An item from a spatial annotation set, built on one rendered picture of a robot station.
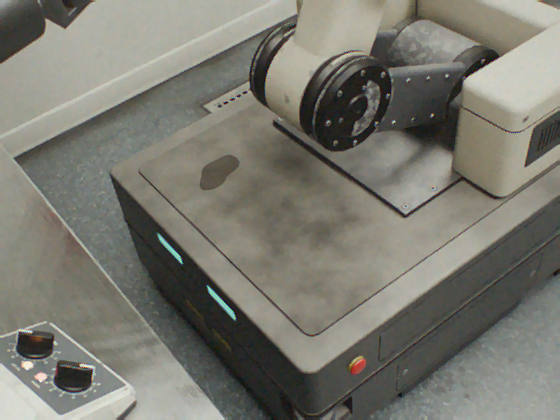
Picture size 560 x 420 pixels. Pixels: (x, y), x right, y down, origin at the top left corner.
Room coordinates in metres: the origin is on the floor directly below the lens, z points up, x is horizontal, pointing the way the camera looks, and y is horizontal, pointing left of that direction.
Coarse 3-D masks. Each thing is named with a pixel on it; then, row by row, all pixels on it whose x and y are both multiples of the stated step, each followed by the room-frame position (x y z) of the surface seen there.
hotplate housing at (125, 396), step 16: (0, 336) 0.40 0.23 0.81; (0, 368) 0.36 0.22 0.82; (16, 384) 0.34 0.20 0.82; (128, 384) 0.34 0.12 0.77; (32, 400) 0.32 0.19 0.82; (96, 400) 0.32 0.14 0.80; (112, 400) 0.32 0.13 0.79; (128, 400) 0.33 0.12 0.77; (48, 416) 0.30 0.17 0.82; (64, 416) 0.30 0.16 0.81; (80, 416) 0.30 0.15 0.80; (96, 416) 0.31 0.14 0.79; (112, 416) 0.32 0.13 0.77
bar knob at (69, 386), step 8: (64, 360) 0.35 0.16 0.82; (56, 368) 0.35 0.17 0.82; (64, 368) 0.34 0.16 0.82; (72, 368) 0.34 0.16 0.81; (80, 368) 0.34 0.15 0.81; (88, 368) 0.34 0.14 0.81; (56, 376) 0.34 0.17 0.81; (64, 376) 0.34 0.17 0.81; (72, 376) 0.34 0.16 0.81; (80, 376) 0.34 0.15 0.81; (88, 376) 0.34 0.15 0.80; (56, 384) 0.34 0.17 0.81; (64, 384) 0.33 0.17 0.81; (72, 384) 0.33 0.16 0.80; (80, 384) 0.33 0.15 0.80; (88, 384) 0.33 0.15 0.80; (72, 392) 0.33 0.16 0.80
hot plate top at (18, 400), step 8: (0, 384) 0.32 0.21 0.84; (0, 392) 0.32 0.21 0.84; (8, 392) 0.32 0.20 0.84; (16, 392) 0.31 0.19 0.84; (0, 400) 0.31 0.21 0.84; (8, 400) 0.31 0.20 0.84; (16, 400) 0.31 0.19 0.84; (24, 400) 0.31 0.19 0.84; (0, 408) 0.30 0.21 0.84; (8, 408) 0.30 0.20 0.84; (16, 408) 0.30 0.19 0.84; (24, 408) 0.30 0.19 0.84; (32, 408) 0.30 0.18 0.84; (0, 416) 0.29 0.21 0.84; (8, 416) 0.29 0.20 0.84; (16, 416) 0.29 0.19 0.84; (24, 416) 0.29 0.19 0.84; (32, 416) 0.29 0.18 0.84
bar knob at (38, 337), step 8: (24, 336) 0.39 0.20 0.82; (32, 336) 0.39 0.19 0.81; (40, 336) 0.39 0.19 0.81; (48, 336) 0.39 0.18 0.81; (16, 344) 0.39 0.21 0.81; (24, 344) 0.38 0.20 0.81; (32, 344) 0.38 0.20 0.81; (40, 344) 0.38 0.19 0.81; (48, 344) 0.38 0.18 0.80; (24, 352) 0.37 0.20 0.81; (32, 352) 0.38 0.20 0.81; (40, 352) 0.38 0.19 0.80; (48, 352) 0.38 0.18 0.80
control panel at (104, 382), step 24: (0, 360) 0.37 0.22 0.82; (24, 360) 0.37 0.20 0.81; (48, 360) 0.37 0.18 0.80; (72, 360) 0.37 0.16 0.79; (96, 360) 0.37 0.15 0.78; (24, 384) 0.34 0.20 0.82; (48, 384) 0.34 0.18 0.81; (96, 384) 0.34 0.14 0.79; (120, 384) 0.34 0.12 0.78; (72, 408) 0.31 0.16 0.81
